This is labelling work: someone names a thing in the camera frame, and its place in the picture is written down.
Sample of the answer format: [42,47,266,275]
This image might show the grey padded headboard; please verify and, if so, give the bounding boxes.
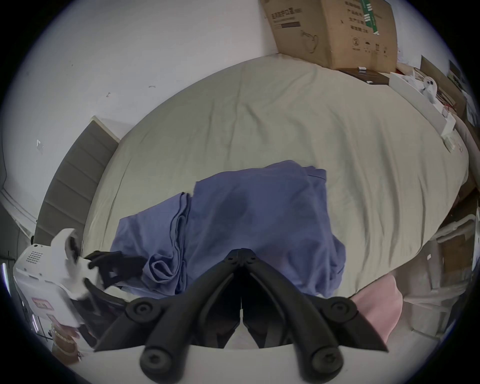
[34,116,121,246]

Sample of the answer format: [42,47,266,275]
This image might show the blue shirt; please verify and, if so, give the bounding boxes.
[110,160,346,301]

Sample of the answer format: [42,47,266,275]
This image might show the person's left hand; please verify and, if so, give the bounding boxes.
[49,322,85,365]

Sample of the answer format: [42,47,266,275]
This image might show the long white box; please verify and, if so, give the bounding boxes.
[389,69,457,137]

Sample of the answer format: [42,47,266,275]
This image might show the large brown cardboard carton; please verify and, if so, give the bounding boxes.
[261,0,399,71]

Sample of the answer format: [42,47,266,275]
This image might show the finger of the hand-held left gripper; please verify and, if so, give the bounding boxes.
[83,279,130,334]
[86,250,147,289]

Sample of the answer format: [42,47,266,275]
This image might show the flat dark box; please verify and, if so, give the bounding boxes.
[337,67,392,86]

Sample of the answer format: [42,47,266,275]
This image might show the bed with beige sheet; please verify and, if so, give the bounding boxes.
[80,52,471,301]

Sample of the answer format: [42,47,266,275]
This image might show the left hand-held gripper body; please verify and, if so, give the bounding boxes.
[13,229,100,328]

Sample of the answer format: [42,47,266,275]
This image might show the white plastic rack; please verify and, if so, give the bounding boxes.
[403,210,480,338]

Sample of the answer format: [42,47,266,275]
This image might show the small white box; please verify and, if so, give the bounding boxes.
[442,129,464,153]

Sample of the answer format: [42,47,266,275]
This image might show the small white device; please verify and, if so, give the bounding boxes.
[418,76,438,100]

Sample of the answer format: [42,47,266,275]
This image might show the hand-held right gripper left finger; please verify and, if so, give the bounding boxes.
[94,250,244,378]

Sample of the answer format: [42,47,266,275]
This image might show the person's legs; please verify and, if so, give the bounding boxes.
[352,275,404,351]

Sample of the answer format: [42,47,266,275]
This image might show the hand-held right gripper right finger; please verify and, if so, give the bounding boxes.
[243,250,389,380]

